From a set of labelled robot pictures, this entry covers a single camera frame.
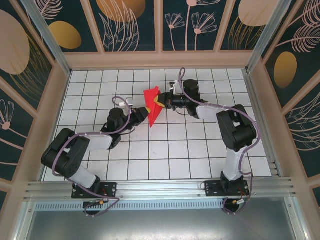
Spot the aluminium side rail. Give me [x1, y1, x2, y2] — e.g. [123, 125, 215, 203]
[243, 71, 283, 177]

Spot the grey metal sheet panel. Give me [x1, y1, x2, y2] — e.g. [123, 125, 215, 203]
[14, 209, 308, 240]

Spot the aluminium corner post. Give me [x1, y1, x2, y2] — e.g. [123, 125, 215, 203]
[246, 0, 293, 73]
[21, 0, 72, 76]

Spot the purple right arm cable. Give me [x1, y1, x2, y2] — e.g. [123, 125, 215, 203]
[178, 66, 262, 216]

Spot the red cloth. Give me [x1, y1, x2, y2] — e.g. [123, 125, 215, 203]
[143, 86, 164, 128]

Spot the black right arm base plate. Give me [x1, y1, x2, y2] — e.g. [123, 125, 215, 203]
[204, 179, 250, 197]

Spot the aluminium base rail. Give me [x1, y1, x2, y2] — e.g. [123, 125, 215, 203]
[23, 177, 297, 201]

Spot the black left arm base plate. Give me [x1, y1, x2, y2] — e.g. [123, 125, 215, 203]
[71, 181, 118, 200]

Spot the small circuit board yellow connector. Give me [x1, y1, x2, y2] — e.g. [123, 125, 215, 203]
[83, 199, 109, 208]
[231, 197, 251, 206]

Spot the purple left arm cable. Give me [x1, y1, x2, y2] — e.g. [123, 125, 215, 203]
[51, 96, 133, 219]

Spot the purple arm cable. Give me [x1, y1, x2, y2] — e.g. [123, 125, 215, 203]
[51, 96, 133, 219]
[178, 66, 262, 216]

